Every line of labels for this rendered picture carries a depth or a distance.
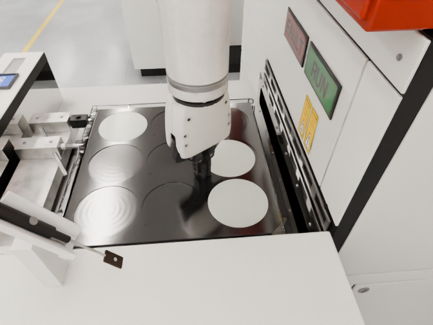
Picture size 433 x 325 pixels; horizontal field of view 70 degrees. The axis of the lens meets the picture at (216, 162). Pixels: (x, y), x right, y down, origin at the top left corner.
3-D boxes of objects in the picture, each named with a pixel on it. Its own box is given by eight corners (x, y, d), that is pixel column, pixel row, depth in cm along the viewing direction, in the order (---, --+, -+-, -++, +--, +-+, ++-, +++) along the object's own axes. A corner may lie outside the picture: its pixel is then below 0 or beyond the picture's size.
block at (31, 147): (66, 146, 64) (60, 135, 62) (61, 157, 62) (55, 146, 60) (26, 147, 64) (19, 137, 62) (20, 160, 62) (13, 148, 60)
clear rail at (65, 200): (99, 109, 72) (97, 104, 71) (53, 262, 46) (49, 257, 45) (93, 109, 72) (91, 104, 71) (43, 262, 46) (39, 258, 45)
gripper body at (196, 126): (210, 61, 48) (211, 120, 56) (152, 84, 43) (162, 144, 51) (243, 82, 44) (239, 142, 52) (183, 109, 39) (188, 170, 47)
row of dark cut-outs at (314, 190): (267, 69, 73) (268, 59, 71) (328, 231, 43) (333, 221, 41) (264, 69, 73) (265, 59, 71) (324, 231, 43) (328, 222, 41)
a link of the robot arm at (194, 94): (205, 48, 46) (206, 66, 48) (154, 67, 42) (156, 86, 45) (243, 71, 42) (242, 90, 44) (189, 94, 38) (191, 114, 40)
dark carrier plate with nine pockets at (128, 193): (250, 104, 72) (250, 102, 72) (283, 234, 48) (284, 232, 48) (98, 111, 70) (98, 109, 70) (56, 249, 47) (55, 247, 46)
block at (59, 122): (75, 121, 70) (70, 111, 68) (71, 131, 68) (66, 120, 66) (38, 123, 70) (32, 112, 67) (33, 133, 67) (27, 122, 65)
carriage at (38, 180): (79, 129, 73) (75, 119, 71) (26, 284, 47) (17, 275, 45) (44, 131, 72) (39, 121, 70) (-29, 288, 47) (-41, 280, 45)
